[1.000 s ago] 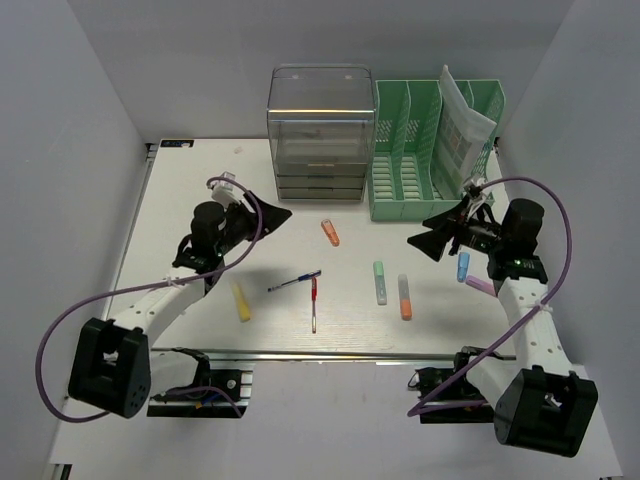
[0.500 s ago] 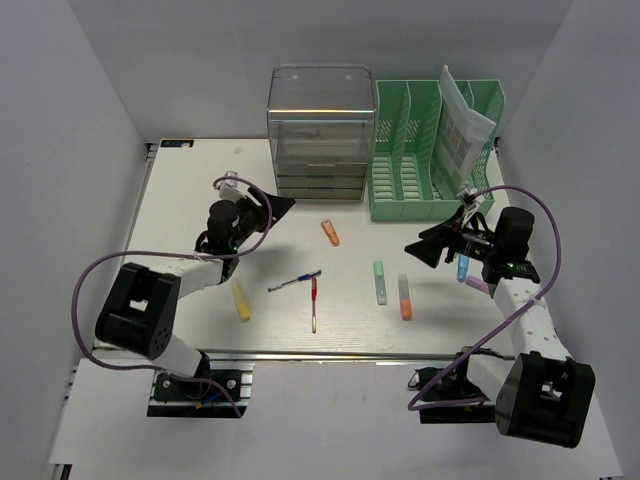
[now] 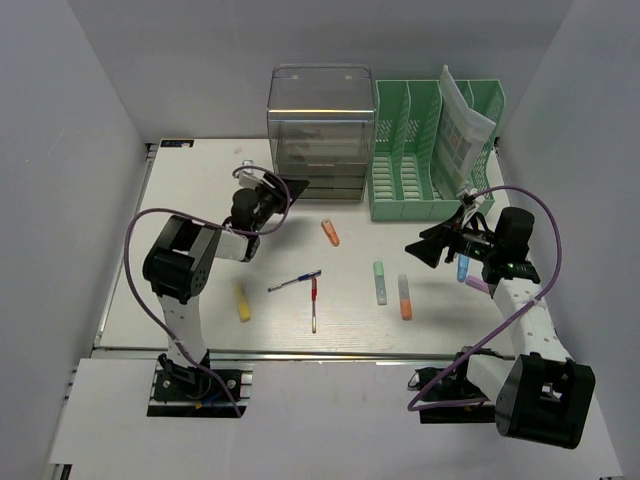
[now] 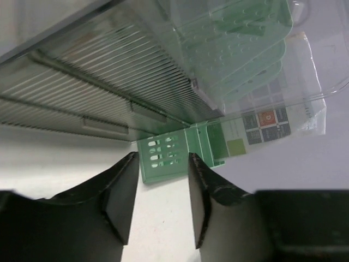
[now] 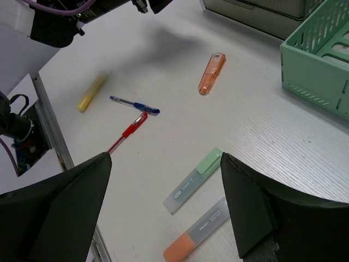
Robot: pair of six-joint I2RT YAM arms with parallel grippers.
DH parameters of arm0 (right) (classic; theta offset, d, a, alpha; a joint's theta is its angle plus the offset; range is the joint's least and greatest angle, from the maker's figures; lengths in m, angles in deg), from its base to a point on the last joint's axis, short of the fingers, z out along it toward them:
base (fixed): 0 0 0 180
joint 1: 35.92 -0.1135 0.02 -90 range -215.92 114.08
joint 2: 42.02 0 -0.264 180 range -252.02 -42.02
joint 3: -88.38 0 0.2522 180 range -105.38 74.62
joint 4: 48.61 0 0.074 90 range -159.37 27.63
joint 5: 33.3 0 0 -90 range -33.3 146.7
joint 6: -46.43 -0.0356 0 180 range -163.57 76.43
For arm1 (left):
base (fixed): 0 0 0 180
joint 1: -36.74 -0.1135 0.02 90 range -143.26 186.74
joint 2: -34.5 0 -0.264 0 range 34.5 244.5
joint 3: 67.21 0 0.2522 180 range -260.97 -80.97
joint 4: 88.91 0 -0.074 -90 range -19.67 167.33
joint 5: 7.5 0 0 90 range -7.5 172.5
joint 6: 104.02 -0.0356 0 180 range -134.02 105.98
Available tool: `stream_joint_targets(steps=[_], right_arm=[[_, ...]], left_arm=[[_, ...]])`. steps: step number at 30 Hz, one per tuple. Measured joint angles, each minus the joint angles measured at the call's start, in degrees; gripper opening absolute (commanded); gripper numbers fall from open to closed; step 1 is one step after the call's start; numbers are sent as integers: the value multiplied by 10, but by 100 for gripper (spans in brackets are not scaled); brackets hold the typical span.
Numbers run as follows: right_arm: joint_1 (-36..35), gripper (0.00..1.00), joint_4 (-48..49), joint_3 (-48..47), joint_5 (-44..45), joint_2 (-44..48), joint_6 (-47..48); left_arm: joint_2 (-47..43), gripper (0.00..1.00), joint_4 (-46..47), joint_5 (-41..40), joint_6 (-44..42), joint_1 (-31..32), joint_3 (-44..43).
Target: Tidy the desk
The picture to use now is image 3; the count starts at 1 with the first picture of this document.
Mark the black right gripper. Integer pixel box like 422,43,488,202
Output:
406,205,501,268

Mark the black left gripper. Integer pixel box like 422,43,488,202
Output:
251,171,309,233

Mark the clear drawer storage box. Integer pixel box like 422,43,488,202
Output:
267,64,376,202

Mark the blue pen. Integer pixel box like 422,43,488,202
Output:
267,270,322,293

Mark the red pen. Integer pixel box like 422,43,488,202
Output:
311,276,318,334

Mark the mesh document pouch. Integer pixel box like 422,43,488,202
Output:
431,65,496,199

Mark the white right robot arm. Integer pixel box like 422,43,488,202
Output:
405,207,596,449

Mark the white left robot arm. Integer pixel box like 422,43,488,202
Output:
142,167,310,399

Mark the blue highlighter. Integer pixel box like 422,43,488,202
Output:
456,255,470,283

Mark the orange grey highlighter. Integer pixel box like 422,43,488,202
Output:
398,274,413,320

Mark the pink highlighter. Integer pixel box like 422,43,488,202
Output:
465,275,490,294

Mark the orange translucent highlighter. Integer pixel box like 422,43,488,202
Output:
321,219,340,247

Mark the green file organizer rack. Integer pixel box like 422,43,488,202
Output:
368,78,506,223

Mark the green cap highlighter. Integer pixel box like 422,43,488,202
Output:
373,261,387,306

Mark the black label sticker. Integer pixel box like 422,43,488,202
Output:
159,139,194,148

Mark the yellow highlighter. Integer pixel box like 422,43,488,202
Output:
234,283,251,322

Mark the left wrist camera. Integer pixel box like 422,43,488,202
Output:
232,160,260,189

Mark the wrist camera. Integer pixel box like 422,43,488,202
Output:
232,160,260,189
456,185,483,213

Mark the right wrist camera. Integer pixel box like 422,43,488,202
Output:
456,185,483,213

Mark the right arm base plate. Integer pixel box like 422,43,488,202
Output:
420,373,495,424

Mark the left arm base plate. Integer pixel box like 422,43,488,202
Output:
146,364,253,419

